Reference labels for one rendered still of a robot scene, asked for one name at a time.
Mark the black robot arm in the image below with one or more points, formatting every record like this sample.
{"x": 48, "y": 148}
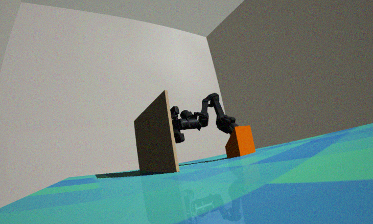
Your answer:
{"x": 223, "y": 122}

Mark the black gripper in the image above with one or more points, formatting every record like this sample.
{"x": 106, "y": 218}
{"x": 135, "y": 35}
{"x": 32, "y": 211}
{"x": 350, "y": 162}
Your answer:
{"x": 181, "y": 124}

